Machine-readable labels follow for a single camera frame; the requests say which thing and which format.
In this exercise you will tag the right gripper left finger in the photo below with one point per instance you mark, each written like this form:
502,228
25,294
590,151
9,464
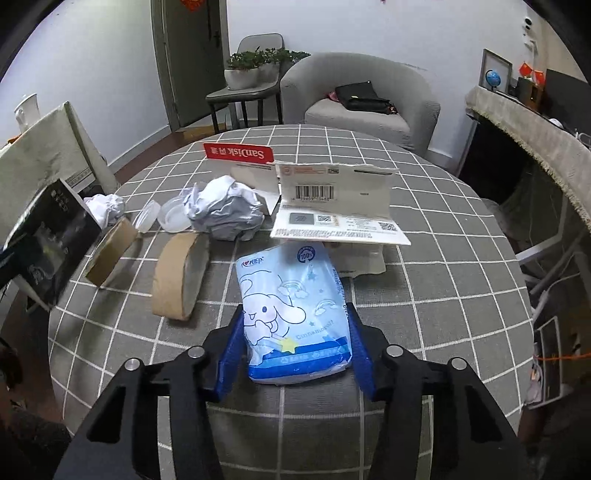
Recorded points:
118,437

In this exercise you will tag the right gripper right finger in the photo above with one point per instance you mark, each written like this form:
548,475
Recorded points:
472,437

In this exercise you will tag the blue cartoon tissue pack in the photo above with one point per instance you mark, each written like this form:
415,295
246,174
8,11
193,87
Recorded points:
295,320

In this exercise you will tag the large white paper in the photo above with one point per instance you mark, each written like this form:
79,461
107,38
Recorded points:
225,209

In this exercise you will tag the black glossy package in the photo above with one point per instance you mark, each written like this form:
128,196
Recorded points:
48,243

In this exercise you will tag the clear plastic cup lid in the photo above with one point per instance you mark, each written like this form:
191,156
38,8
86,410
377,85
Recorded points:
171,217

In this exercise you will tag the white barcode card package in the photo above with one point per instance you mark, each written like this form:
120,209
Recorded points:
328,202

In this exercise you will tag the small crumpled white paper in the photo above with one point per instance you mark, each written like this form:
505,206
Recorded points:
105,209

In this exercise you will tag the red SanDisk card package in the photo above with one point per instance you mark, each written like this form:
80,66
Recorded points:
252,165

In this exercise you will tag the beige tablecloth left table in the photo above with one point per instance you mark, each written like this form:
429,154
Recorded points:
55,147

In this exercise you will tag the black handbag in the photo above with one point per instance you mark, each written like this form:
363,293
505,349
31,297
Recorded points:
363,97

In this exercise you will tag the beige fringed sideboard cloth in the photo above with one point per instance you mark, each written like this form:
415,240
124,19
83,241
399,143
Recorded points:
560,154

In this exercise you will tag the grey armchair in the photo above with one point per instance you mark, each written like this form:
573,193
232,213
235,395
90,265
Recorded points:
308,96

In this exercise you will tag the white potted plant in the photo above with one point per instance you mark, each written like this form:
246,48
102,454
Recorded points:
242,70

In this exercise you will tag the small blue globe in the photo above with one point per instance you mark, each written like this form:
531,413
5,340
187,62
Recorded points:
493,79

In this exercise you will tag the white kettle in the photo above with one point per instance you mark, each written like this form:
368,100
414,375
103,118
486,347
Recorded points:
27,112

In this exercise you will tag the black monitor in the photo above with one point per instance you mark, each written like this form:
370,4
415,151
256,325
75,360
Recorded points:
568,100

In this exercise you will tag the framed picture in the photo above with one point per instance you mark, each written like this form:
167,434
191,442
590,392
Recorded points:
491,60

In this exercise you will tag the dark green door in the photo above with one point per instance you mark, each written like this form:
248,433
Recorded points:
189,43

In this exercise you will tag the grey dining chair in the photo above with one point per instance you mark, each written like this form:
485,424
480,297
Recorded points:
259,93

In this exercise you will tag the white security camera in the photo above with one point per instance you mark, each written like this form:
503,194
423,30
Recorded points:
528,34

